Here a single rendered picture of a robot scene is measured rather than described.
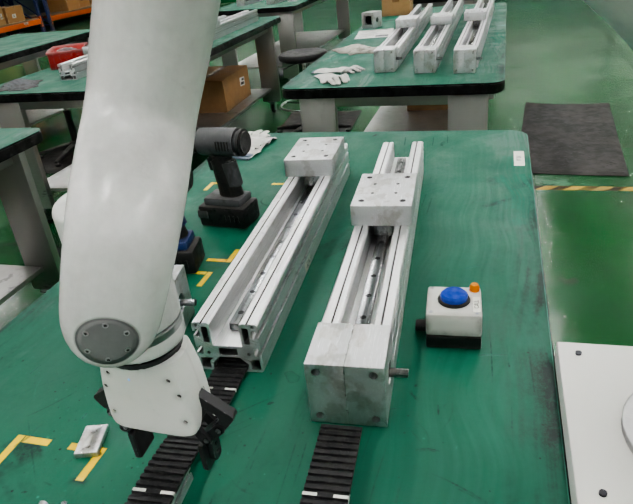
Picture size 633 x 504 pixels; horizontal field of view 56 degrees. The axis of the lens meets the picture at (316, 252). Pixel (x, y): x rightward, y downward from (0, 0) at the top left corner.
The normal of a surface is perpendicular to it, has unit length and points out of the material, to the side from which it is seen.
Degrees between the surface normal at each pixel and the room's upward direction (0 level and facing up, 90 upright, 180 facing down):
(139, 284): 93
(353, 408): 90
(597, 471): 1
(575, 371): 1
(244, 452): 0
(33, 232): 90
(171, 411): 93
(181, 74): 103
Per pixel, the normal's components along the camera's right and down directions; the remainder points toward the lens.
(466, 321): -0.21, 0.47
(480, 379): -0.09, -0.88
